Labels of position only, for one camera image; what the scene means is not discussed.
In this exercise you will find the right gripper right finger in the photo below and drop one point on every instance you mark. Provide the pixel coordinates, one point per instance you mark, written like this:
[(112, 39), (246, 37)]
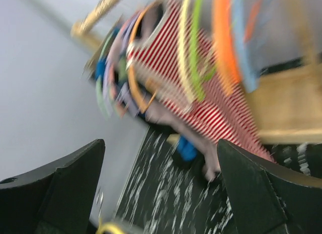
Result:
[(266, 197)]

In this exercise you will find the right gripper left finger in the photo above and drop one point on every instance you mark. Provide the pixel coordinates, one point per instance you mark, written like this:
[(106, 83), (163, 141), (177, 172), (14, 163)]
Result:
[(56, 197)]

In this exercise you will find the yellow plastic hanger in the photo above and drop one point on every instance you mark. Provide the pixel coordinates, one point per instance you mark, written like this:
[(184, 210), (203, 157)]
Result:
[(109, 227)]

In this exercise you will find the blue top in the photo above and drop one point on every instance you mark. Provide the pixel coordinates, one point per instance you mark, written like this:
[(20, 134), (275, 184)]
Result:
[(185, 149)]

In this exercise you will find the mauve pink top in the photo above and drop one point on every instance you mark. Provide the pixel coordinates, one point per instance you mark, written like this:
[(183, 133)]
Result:
[(158, 114)]

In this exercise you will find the lime green empty hanger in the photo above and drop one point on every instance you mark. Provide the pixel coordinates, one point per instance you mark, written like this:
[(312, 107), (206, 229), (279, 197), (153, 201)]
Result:
[(197, 77)]

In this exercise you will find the cream empty hanger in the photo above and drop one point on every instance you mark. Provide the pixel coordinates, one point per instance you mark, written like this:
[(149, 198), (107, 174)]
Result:
[(182, 52)]

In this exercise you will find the red white striped top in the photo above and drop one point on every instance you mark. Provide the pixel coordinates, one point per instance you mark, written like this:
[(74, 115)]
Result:
[(152, 54)]

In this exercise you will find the orange empty hanger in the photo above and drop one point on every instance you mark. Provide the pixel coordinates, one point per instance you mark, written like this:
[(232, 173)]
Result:
[(226, 61), (252, 20)]

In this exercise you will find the light blue empty hanger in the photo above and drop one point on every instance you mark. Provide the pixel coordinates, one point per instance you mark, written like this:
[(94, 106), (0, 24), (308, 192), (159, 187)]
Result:
[(249, 77)]

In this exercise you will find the wooden clothes rack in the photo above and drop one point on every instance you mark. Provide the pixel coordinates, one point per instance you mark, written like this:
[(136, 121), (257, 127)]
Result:
[(287, 105)]

